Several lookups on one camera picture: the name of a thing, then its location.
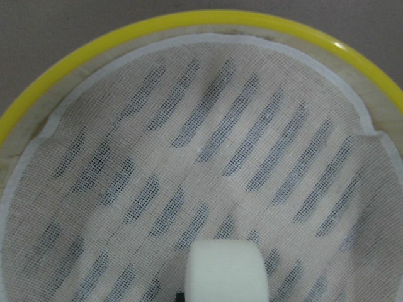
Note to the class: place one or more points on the white steamer liner cloth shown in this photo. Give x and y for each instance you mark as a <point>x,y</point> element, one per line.
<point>201,163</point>

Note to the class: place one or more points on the yellow rimmed bamboo steamer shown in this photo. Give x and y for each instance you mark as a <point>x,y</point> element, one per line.
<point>37,94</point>

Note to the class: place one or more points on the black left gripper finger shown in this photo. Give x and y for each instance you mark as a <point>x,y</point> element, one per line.
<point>180,297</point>

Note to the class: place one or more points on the white foam bun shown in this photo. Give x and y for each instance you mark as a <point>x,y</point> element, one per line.
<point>225,270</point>

